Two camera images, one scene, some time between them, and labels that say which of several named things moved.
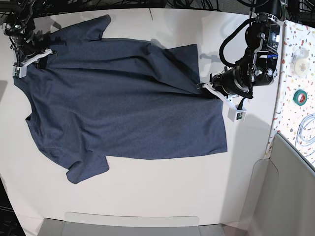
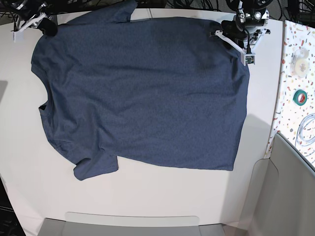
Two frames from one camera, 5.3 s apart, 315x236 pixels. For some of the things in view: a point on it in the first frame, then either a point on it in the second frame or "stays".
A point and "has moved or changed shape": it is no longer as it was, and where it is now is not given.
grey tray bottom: x=100 y=224 stays
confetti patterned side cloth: x=294 y=111 stays
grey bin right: x=281 y=198 stays
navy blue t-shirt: x=94 y=100 has moved or changed shape
